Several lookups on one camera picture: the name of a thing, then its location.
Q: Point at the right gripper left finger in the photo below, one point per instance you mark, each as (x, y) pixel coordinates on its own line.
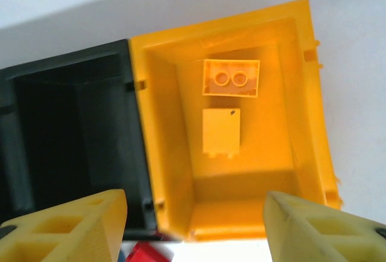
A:
(111, 228)

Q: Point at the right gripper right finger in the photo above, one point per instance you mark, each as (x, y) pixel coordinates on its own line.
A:
(286, 228)

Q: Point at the yellow lego brick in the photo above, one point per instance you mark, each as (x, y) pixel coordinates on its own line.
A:
(230, 78)
(221, 132)

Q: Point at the blue lego brick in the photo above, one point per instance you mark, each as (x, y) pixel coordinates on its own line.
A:
(121, 257)

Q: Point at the yellow plastic bin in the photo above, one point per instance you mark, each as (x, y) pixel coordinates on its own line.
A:
(169, 123)

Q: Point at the black plastic bin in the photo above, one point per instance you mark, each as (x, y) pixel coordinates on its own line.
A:
(60, 123)

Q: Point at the red lego brick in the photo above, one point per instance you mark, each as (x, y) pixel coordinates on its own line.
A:
(144, 254)

